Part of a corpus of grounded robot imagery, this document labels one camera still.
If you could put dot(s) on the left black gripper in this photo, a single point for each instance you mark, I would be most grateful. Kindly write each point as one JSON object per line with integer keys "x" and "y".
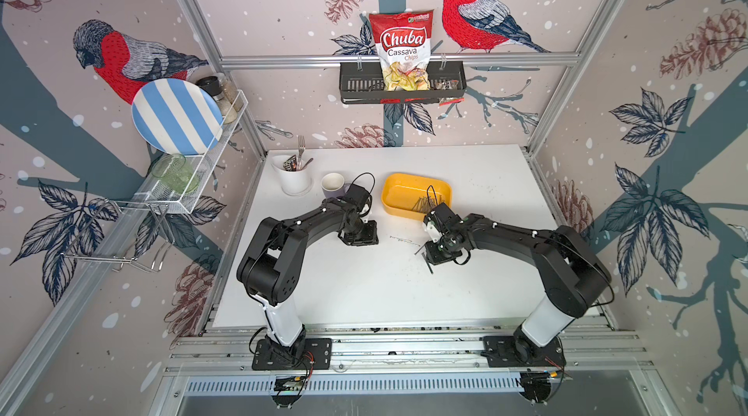
{"x": 370, "y": 238}

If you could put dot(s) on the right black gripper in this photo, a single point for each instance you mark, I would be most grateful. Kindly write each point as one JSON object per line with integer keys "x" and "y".
{"x": 431, "y": 257}

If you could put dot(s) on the yellow plastic storage box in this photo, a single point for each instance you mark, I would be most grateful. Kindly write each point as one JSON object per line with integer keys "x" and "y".
{"x": 412, "y": 197}

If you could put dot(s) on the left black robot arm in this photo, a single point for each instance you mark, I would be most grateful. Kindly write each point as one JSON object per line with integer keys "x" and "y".
{"x": 270, "y": 269}

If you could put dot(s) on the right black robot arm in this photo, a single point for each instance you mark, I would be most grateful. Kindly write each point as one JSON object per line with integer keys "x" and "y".
{"x": 572, "y": 275}

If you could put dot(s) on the purple grey mug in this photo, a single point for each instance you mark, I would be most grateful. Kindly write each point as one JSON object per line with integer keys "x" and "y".
{"x": 334, "y": 185}

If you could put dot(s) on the white utensil holder cup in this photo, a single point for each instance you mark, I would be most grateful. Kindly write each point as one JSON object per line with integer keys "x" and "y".
{"x": 293, "y": 181}

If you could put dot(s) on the metal fork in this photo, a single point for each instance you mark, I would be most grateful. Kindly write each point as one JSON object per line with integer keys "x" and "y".
{"x": 301, "y": 145}

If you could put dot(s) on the green glass bowl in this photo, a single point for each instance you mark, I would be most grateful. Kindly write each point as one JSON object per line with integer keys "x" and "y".
{"x": 176, "y": 173}

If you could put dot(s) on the red Chuba chips bag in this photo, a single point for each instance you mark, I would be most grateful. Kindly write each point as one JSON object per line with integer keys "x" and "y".
{"x": 402, "y": 43}

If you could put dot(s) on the black lid spice jar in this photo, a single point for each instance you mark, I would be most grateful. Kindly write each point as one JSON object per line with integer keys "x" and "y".
{"x": 212, "y": 86}

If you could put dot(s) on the blue white striped plate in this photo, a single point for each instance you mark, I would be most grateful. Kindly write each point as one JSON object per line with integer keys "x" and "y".
{"x": 177, "y": 117}

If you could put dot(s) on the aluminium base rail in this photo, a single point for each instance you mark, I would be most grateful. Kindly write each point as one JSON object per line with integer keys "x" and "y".
{"x": 371, "y": 362}

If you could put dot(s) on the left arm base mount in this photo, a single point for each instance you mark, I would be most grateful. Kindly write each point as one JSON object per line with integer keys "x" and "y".
{"x": 305, "y": 354}

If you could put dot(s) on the black wire wall basket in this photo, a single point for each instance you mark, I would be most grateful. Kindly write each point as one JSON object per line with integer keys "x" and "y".
{"x": 369, "y": 84}

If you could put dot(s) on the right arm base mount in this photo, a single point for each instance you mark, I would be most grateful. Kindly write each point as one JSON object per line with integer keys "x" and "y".
{"x": 520, "y": 352}

